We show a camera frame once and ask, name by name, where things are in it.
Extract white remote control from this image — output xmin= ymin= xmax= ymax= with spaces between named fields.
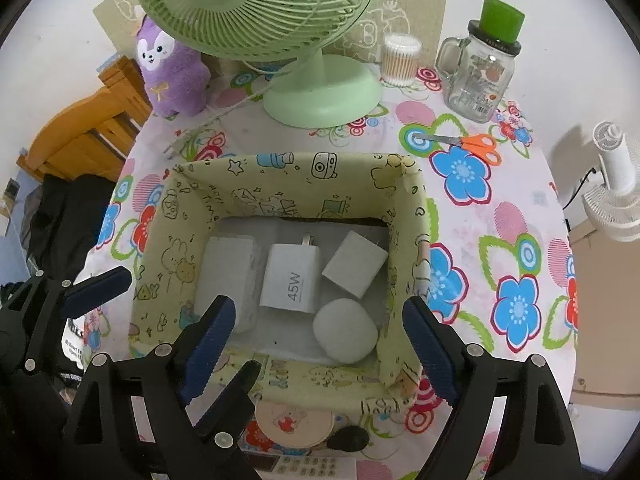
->
xmin=240 ymin=452 xmax=358 ymax=480

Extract orange handled scissors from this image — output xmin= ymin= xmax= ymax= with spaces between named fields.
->
xmin=424 ymin=132 xmax=502 ymax=166

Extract white printed bag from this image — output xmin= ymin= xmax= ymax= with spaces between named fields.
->
xmin=62 ymin=310 xmax=108 ymax=396

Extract black fan cable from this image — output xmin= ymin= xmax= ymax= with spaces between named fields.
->
xmin=564 ymin=166 xmax=599 ymax=212

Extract white cube charger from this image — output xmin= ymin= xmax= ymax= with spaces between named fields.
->
xmin=321 ymin=231 xmax=390 ymax=298

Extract cotton swab container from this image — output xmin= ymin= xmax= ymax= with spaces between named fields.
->
xmin=381 ymin=32 xmax=422 ymax=86

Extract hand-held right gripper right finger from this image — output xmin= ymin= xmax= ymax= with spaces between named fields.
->
xmin=402 ymin=296 xmax=583 ymax=480

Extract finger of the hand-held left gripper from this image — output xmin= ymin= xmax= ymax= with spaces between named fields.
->
xmin=192 ymin=359 xmax=262 ymax=480
xmin=30 ymin=266 xmax=133 ymax=318

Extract beige wooden door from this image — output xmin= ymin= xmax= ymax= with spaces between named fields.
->
xmin=567 ymin=212 xmax=640 ymax=408

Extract green desk fan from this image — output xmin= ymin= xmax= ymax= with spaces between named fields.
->
xmin=131 ymin=0 xmax=386 ymax=129

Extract white round case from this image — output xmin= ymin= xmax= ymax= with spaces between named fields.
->
xmin=312 ymin=298 xmax=379 ymax=365

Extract small black object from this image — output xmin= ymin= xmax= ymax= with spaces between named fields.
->
xmin=327 ymin=425 xmax=371 ymax=453

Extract yellow printed storage box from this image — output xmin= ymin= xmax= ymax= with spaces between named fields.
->
xmin=129 ymin=151 xmax=431 ymax=416

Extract clear plastic box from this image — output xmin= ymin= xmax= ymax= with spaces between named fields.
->
xmin=192 ymin=236 xmax=261 ymax=335

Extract black clothing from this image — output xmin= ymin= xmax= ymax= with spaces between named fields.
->
xmin=22 ymin=175 xmax=121 ymax=281

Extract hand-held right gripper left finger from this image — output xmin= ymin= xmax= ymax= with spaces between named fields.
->
xmin=64 ymin=295 xmax=237 ymax=480

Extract purple plush toy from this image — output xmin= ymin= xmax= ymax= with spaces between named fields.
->
xmin=135 ymin=14 xmax=211 ymax=118

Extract white standing fan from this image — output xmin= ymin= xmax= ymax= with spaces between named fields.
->
xmin=582 ymin=120 xmax=640 ymax=243

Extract bear-shaped round mirror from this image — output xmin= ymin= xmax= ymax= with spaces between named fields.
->
xmin=255 ymin=402 xmax=337 ymax=447

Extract glass mug jar green lid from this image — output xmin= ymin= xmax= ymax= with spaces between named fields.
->
xmin=435 ymin=0 xmax=526 ymax=123

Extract floral tablecloth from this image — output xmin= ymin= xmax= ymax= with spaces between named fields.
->
xmin=82 ymin=57 xmax=581 ymax=480

